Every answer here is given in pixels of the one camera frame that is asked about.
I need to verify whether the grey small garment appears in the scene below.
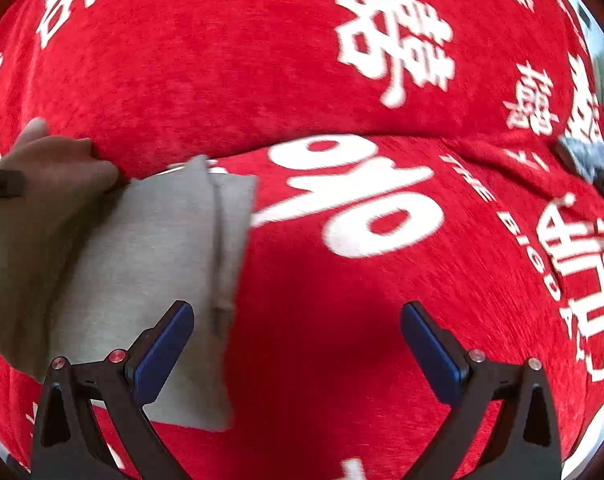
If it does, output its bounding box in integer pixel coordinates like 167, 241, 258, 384
38, 156, 256, 431

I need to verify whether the person's left hand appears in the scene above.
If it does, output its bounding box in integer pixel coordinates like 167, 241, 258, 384
0, 118, 119, 382

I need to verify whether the blue-grey cloth at edge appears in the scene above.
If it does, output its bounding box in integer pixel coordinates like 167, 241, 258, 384
556, 136, 604, 198

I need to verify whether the red sofa cover with lettering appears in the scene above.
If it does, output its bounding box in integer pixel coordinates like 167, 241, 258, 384
0, 0, 604, 479

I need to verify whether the black wrist strap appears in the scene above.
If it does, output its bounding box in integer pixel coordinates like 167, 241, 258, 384
0, 168, 27, 201

